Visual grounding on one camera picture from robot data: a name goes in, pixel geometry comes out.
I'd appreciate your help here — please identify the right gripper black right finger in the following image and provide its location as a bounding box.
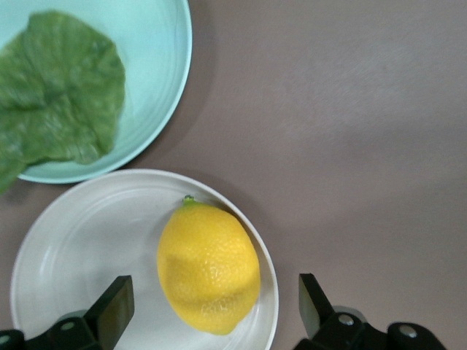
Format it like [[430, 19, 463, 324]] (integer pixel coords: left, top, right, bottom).
[[294, 273, 368, 350]]

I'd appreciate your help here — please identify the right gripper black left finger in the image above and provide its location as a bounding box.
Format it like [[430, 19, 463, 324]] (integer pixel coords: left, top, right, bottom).
[[47, 275, 135, 350]]

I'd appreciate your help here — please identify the yellow lemon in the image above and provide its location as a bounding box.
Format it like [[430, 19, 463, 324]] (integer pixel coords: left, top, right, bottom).
[[156, 195, 262, 337]]

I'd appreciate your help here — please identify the green lettuce leaf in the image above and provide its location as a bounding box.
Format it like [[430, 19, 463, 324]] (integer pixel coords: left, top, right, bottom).
[[0, 9, 127, 195]]

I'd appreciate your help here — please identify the white plate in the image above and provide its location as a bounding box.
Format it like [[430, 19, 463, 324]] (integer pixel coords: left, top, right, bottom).
[[9, 168, 280, 350]]

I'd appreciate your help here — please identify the mint green plate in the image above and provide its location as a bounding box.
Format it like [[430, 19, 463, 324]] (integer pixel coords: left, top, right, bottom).
[[0, 0, 193, 184]]

